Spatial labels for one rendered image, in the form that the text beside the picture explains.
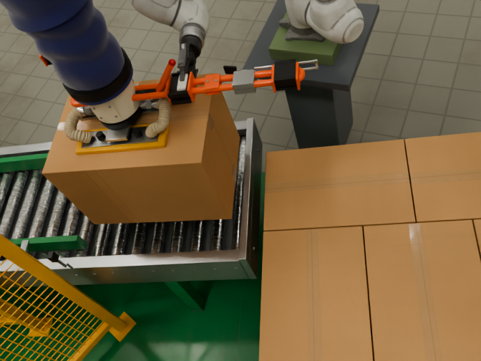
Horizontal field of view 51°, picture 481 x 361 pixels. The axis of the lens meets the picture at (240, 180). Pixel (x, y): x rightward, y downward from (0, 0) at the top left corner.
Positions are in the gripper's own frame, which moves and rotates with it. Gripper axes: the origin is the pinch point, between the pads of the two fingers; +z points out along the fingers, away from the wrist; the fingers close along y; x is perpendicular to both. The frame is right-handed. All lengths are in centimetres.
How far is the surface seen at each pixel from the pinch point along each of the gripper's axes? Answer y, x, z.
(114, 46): -20.5, 15.7, -0.5
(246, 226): 60, -8, 22
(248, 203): 60, -8, 11
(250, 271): 72, -8, 36
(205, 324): 120, 26, 43
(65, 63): -25.5, 26.9, 9.4
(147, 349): 120, 54, 55
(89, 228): 66, 67, 15
